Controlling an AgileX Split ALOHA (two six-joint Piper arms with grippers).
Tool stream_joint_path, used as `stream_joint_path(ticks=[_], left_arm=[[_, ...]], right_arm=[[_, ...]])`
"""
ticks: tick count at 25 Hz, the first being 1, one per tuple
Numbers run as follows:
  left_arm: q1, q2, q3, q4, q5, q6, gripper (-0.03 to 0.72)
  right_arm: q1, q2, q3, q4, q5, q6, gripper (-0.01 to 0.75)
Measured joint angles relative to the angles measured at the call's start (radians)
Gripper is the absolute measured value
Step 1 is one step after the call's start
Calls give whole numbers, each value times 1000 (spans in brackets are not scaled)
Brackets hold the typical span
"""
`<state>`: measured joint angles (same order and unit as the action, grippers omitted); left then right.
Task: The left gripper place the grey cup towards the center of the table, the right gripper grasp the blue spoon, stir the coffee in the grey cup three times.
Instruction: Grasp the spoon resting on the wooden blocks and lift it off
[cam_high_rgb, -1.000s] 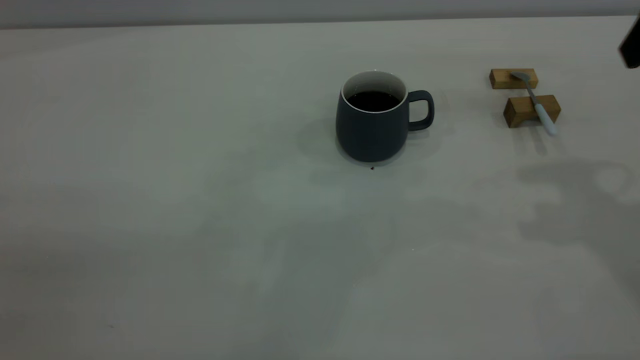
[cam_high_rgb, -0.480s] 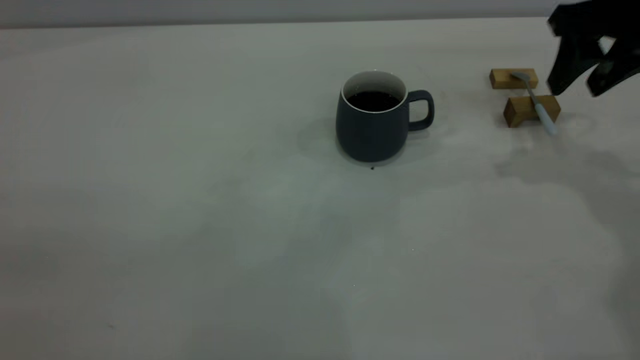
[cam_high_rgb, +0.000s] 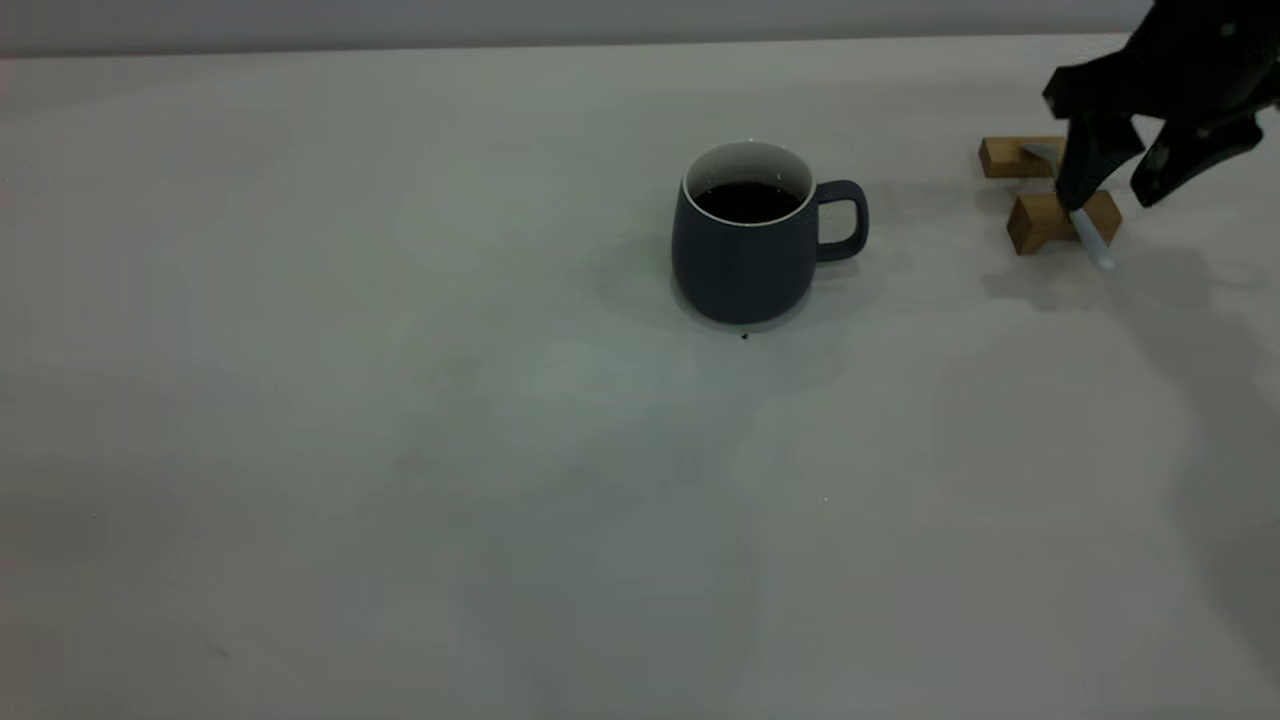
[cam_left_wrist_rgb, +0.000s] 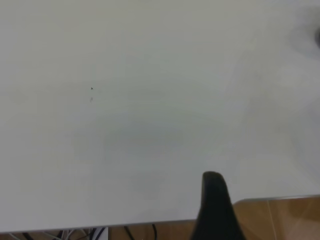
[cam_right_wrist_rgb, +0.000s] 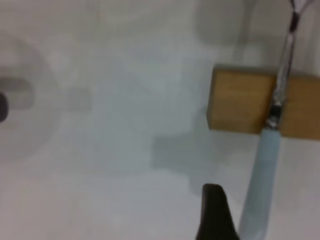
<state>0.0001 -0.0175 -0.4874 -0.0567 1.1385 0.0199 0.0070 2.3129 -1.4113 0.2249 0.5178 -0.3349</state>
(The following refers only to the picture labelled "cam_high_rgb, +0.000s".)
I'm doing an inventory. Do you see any arched wooden block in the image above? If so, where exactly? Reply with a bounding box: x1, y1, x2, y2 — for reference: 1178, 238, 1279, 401
1006, 188, 1123, 256

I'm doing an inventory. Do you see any grey spoon with white handle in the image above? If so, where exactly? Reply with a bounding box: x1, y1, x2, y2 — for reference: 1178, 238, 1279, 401
1022, 143, 1115, 272

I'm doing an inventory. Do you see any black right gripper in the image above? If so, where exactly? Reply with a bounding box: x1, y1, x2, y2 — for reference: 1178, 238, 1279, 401
1043, 0, 1280, 212

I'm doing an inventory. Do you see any flat rectangular wooden block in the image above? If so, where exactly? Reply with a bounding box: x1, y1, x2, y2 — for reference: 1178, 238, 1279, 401
978, 137, 1067, 180

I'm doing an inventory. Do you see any dark grey ceramic mug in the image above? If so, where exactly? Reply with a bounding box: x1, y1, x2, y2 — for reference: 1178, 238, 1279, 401
671, 140, 870, 325

